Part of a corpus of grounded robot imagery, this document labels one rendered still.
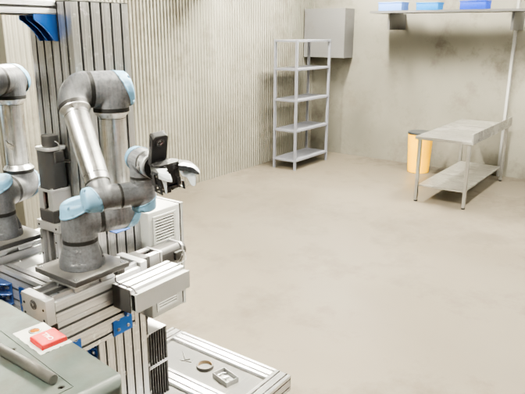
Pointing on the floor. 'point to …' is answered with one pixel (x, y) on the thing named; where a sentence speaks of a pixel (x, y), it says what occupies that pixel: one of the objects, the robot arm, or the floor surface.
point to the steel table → (466, 179)
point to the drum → (416, 152)
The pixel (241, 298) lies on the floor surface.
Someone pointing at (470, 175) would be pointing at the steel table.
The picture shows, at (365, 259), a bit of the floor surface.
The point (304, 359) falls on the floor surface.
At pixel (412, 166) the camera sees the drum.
